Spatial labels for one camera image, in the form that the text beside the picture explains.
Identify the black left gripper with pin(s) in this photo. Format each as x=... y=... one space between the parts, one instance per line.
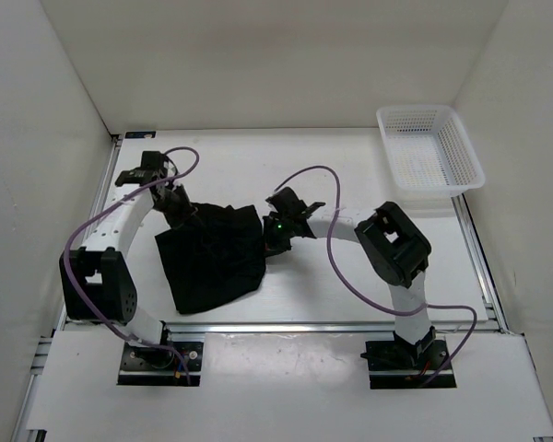
x=188 y=211

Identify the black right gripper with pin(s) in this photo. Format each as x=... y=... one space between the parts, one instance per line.
x=272 y=245

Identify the black shorts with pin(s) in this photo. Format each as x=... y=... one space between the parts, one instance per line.
x=215 y=258

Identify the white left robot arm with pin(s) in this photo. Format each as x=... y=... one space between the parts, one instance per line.
x=96 y=280

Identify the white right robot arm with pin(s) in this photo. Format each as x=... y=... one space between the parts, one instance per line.
x=395 y=247

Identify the white plastic basket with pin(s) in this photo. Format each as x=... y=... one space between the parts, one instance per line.
x=428 y=150

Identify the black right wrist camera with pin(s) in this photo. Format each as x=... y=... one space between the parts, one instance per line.
x=285 y=204

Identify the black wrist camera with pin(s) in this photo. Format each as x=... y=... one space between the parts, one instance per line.
x=285 y=204
x=154 y=165

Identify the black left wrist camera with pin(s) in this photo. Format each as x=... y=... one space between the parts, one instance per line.
x=154 y=165

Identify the aluminium table edge rail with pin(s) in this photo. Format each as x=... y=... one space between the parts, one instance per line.
x=342 y=327

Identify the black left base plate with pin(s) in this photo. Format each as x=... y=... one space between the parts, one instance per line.
x=143 y=366

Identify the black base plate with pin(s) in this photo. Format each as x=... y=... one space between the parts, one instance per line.
x=143 y=366
x=391 y=368

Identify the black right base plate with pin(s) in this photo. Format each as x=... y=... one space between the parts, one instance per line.
x=391 y=368

